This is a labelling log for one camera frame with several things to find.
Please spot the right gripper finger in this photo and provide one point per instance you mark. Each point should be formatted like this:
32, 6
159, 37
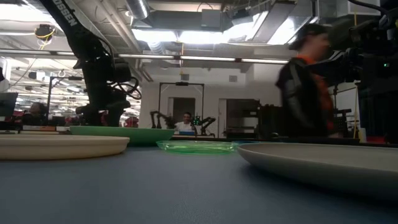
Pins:
321, 69

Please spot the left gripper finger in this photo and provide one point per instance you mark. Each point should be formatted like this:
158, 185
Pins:
115, 118
92, 119

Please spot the opaque green plastic plate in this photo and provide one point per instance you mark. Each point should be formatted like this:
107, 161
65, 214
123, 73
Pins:
124, 133

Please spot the cream plastic plate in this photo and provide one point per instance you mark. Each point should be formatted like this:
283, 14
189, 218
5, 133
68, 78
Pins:
56, 147

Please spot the clear green plastic plate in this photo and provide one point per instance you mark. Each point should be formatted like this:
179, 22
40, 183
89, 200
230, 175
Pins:
196, 147

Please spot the black background robot arm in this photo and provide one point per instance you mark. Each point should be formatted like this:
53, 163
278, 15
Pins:
154, 116
206, 121

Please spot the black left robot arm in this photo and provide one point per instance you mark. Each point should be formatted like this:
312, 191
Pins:
66, 18

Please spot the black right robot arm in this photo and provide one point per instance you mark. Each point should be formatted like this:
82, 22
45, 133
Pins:
373, 46

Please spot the red storage bins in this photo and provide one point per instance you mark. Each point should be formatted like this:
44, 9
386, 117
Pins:
132, 122

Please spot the black tripod stand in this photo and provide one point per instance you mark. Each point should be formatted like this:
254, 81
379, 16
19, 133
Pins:
335, 96

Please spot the person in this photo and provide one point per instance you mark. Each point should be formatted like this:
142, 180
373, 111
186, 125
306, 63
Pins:
185, 124
35, 113
298, 102

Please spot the black storage crates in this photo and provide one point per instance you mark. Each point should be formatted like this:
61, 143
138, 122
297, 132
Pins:
270, 118

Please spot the blue box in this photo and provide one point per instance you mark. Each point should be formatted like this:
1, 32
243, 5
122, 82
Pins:
186, 132

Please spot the blue table mat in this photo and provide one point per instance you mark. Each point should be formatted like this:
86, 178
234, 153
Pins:
155, 186

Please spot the dark monitor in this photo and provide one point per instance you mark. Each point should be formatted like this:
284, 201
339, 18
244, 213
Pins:
7, 104

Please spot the black shelf rack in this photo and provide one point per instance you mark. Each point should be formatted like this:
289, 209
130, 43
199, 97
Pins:
242, 118

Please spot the large pale grey-green plate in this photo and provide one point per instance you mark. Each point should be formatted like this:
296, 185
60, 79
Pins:
311, 161

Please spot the long ceiling light strip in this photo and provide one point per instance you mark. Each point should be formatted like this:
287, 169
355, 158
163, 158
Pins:
205, 58

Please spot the grey ceiling box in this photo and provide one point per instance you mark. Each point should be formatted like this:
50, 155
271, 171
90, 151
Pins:
211, 18

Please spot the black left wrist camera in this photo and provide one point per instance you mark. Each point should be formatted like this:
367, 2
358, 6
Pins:
121, 71

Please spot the black gantry frame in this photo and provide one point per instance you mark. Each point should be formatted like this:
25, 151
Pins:
49, 96
182, 83

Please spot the silver ceiling duct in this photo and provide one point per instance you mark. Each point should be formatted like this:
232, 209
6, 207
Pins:
138, 7

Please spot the black table frame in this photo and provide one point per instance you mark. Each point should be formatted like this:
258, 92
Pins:
214, 138

